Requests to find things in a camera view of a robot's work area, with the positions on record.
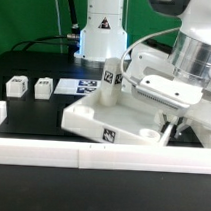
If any white marker sheet with tags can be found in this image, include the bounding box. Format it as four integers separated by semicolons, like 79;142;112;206
54;78;101;95

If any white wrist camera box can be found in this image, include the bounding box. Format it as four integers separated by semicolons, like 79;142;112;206
131;75;202;110

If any black cable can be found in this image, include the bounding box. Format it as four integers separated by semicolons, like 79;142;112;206
9;0;83;56

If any white U-shaped fence wall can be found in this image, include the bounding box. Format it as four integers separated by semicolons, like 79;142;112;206
0;101;211;174

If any white square table top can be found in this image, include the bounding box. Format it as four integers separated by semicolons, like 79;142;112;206
60;85;177;148

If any grey camera cable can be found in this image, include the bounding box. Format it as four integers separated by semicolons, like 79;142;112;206
119;23;182;88

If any thin white cable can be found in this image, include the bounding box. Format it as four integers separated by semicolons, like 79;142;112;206
50;0;67;54

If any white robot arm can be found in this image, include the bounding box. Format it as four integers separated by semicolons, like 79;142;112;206
61;0;211;145

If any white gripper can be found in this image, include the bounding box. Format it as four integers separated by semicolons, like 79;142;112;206
124;44;211;137

